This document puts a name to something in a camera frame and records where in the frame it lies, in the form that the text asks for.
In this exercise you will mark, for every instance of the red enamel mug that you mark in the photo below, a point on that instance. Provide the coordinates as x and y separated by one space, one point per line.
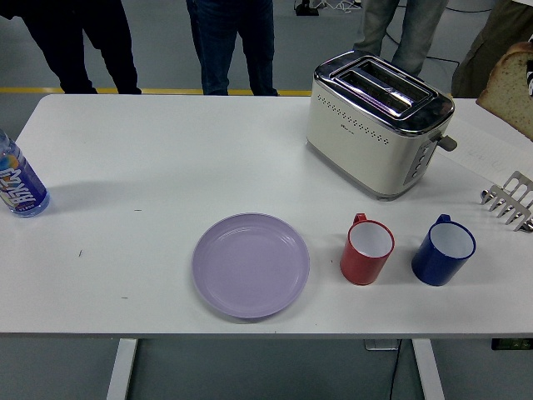
358 266

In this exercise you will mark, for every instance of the metal toast rack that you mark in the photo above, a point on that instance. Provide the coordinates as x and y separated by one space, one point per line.
510 200

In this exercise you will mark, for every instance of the person in olive trousers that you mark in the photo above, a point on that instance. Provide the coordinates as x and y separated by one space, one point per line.
479 62

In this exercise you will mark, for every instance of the grey toaster lever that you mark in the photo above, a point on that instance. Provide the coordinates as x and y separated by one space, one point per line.
449 143

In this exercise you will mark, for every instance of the brown-crusted bread slice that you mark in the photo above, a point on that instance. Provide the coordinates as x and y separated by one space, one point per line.
508 87

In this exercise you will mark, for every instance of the person in grey trousers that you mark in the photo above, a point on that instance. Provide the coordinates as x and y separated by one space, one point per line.
416 33

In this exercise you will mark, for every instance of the person in dark trousers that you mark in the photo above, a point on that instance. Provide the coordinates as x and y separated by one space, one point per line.
83 41

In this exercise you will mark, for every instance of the blue enamel mug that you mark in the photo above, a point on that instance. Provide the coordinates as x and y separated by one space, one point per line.
431 266

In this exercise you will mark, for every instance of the black table control panel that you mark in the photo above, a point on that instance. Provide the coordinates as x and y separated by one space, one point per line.
512 344

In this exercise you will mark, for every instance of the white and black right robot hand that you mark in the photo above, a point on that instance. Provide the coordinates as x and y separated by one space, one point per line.
529 77

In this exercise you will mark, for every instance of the cream and chrome toaster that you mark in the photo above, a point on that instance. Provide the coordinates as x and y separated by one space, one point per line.
358 141

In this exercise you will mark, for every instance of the black stand base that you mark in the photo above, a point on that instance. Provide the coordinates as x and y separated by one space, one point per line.
306 6

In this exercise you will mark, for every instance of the white table leg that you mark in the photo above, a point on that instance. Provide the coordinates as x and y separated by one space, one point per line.
121 371
429 371

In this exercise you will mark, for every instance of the grey under-table control box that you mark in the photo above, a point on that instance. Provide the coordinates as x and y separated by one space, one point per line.
381 344

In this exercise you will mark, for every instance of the purple plate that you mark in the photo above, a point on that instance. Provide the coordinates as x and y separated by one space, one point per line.
250 266

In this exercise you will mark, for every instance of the blue-labelled water bottle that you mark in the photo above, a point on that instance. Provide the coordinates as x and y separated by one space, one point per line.
21 183

